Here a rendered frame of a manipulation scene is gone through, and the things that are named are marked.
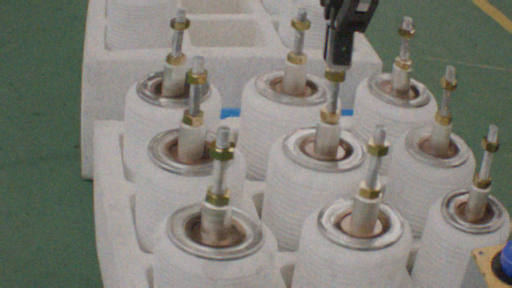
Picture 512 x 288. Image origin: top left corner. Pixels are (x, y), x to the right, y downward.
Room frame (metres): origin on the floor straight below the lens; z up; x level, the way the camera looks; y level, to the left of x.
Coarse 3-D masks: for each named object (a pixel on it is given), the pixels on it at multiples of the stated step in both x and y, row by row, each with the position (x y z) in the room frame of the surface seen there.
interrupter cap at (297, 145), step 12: (300, 132) 0.77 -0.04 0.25; (312, 132) 0.77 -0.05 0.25; (348, 132) 0.78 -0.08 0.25; (288, 144) 0.75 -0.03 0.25; (300, 144) 0.75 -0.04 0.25; (312, 144) 0.76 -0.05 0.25; (348, 144) 0.76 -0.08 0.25; (360, 144) 0.76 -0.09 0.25; (288, 156) 0.73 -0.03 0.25; (300, 156) 0.73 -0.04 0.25; (312, 156) 0.73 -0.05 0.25; (336, 156) 0.74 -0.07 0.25; (348, 156) 0.74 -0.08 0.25; (360, 156) 0.74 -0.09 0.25; (312, 168) 0.71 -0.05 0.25; (324, 168) 0.71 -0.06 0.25; (336, 168) 0.71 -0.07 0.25; (348, 168) 0.72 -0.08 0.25
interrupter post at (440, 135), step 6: (432, 126) 0.78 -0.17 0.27; (438, 126) 0.77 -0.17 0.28; (444, 126) 0.77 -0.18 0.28; (450, 126) 0.77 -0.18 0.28; (432, 132) 0.78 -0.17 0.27; (438, 132) 0.77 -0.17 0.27; (444, 132) 0.77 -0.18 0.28; (450, 132) 0.77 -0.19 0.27; (432, 138) 0.77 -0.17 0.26; (438, 138) 0.77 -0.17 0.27; (444, 138) 0.77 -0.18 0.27; (432, 144) 0.77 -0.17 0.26; (438, 144) 0.77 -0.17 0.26; (444, 144) 0.77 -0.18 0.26; (432, 150) 0.77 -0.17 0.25; (438, 150) 0.77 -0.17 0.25; (444, 150) 0.77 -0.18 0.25
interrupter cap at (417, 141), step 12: (408, 132) 0.80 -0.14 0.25; (420, 132) 0.80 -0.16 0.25; (408, 144) 0.77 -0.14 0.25; (420, 144) 0.78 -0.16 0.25; (456, 144) 0.79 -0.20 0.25; (420, 156) 0.75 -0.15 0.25; (432, 156) 0.76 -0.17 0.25; (444, 156) 0.76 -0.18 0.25; (456, 156) 0.76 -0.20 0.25; (468, 156) 0.76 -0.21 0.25
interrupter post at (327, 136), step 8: (320, 120) 0.75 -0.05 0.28; (320, 128) 0.74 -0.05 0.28; (328, 128) 0.74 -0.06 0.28; (336, 128) 0.74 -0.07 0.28; (320, 136) 0.74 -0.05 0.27; (328, 136) 0.74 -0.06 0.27; (336, 136) 0.74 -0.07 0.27; (320, 144) 0.74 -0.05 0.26; (328, 144) 0.74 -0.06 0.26; (336, 144) 0.74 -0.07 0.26; (320, 152) 0.74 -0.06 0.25; (328, 152) 0.74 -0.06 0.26; (336, 152) 0.74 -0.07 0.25
